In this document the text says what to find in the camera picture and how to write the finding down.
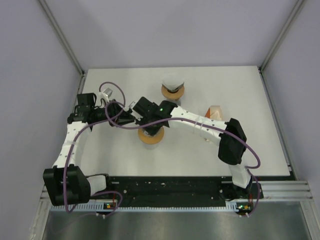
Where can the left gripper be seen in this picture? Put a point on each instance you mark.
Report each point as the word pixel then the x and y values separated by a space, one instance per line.
pixel 124 118

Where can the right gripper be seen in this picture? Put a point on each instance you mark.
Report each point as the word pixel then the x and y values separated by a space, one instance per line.
pixel 140 121

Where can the grey glass carafe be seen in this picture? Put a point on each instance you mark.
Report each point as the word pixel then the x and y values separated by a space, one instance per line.
pixel 178 102

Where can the orange coffee filter box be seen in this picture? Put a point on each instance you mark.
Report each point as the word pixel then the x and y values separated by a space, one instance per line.
pixel 214 113

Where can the grey glass dripper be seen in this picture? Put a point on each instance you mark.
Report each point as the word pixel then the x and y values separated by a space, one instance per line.
pixel 173 87

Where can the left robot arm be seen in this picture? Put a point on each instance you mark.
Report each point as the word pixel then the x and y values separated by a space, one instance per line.
pixel 65 181

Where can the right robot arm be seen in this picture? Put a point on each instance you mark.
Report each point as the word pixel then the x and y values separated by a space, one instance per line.
pixel 228 135

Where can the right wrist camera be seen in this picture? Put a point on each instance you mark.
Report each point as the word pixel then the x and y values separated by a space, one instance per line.
pixel 132 105

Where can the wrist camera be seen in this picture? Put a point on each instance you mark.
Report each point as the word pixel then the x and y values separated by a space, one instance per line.
pixel 106 94
pixel 132 105

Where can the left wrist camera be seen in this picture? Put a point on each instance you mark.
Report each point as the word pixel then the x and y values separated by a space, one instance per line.
pixel 106 94

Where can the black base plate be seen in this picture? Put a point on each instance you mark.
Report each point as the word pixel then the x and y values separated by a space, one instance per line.
pixel 176 191

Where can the grey cable duct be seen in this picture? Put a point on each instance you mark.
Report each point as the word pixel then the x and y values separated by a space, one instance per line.
pixel 103 207

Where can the aluminium frame rail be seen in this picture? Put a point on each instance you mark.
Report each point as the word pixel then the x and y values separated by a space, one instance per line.
pixel 281 190

